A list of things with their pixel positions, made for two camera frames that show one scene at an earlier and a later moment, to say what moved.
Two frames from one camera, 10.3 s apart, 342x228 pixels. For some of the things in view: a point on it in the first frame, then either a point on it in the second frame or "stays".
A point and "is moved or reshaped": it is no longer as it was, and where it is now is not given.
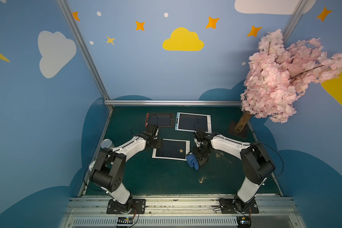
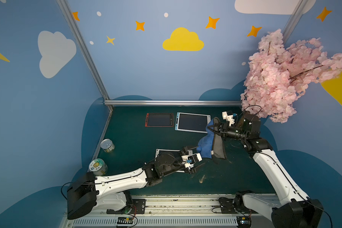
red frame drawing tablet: x=162 y=119 stays
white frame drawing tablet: x=173 y=149 is moved or reshaped
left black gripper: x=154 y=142 to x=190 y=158
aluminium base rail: x=181 y=213 stays
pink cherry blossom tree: x=278 y=72 stays
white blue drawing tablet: x=191 y=122 stays
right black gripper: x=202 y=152 to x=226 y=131
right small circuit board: x=243 y=222 stays
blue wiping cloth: x=192 y=161 is moved or reshaped
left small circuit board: x=125 y=220 stays
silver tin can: x=107 y=143 stays
